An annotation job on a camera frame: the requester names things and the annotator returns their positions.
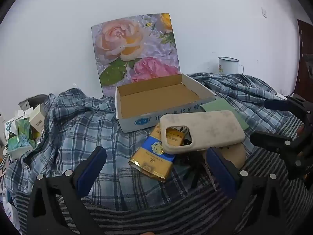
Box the gold and blue packet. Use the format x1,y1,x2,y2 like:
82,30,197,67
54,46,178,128
129,125,185,183

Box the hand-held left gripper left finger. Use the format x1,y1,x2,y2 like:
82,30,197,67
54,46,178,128
26,146,107,235

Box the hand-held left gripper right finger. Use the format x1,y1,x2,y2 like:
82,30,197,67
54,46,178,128
205,147,286,235

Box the beige phone case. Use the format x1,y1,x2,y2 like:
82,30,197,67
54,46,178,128
159,110,246,155

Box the black hair ties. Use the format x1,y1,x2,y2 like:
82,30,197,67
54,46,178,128
175,125,204,189

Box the white cardboard box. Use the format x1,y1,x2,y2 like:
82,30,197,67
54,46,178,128
115,73,217,133

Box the dark grey bag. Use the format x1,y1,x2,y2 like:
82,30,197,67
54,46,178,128
18,94,49,110

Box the small white carton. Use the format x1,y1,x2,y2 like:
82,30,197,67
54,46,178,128
29,104,47,134

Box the brown wooden door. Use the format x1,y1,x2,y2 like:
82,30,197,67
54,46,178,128
292,19,313,98

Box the floral rose picture board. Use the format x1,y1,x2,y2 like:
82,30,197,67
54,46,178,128
91,13,182,96

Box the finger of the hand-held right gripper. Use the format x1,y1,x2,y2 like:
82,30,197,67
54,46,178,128
264,95,313,128
249,127,313,182

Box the blue plaid shirt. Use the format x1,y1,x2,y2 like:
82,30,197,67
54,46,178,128
5,72,294,211

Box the white enamel mug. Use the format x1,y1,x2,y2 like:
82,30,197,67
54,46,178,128
218,56,244,74

